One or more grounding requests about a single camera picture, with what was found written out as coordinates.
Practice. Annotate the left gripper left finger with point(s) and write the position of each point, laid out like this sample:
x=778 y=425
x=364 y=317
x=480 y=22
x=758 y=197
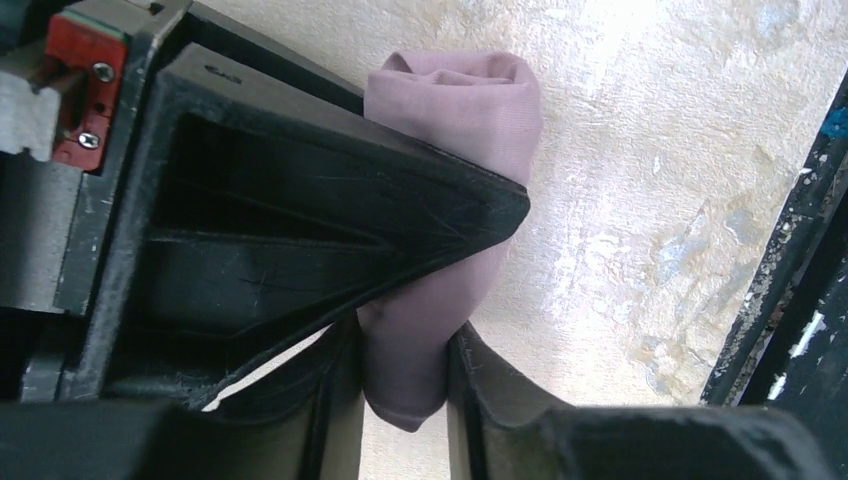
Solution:
x=303 y=420

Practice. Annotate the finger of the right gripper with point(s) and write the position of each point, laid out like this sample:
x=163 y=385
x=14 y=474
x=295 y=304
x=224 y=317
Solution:
x=265 y=213

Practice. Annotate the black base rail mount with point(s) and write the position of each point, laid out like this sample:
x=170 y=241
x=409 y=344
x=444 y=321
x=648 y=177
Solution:
x=787 y=348

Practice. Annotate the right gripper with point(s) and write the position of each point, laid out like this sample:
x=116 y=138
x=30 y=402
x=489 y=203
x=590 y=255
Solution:
x=75 y=82

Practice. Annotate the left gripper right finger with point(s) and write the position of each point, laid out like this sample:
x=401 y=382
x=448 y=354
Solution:
x=500 y=423

